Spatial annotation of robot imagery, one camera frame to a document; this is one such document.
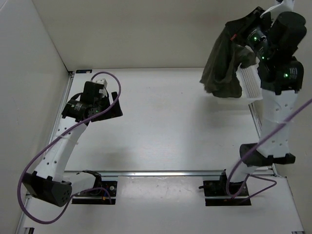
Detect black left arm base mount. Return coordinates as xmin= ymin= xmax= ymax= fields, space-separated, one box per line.
xmin=71 ymin=170 xmax=117 ymax=205

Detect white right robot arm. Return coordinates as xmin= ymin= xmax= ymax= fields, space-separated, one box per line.
xmin=219 ymin=7 xmax=307 ymax=195

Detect blue label sticker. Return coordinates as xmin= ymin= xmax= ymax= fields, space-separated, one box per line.
xmin=75 ymin=69 xmax=92 ymax=74

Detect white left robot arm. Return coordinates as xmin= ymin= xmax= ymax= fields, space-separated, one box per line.
xmin=19 ymin=78 xmax=123 ymax=207

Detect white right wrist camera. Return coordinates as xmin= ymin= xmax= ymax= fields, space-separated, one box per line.
xmin=260 ymin=0 xmax=295 ymax=20

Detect white plastic mesh basket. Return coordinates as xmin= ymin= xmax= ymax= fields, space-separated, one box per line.
xmin=219 ymin=62 xmax=264 ymax=108

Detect olive green shorts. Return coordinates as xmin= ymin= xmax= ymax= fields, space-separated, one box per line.
xmin=199 ymin=18 xmax=256 ymax=99

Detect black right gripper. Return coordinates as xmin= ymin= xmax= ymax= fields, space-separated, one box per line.
xmin=225 ymin=7 xmax=273 ymax=61

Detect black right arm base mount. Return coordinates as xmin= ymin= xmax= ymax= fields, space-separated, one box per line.
xmin=199 ymin=172 xmax=252 ymax=207

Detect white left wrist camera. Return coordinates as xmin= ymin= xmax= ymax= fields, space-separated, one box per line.
xmin=95 ymin=78 xmax=108 ymax=87

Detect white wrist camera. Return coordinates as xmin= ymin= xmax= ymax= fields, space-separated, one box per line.
xmin=95 ymin=78 xmax=108 ymax=87
xmin=260 ymin=0 xmax=295 ymax=20

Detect aluminium front rail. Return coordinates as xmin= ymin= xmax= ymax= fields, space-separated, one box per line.
xmin=64 ymin=168 xmax=274 ymax=177

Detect aluminium left side rail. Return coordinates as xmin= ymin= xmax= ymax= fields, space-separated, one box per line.
xmin=15 ymin=71 xmax=75 ymax=234

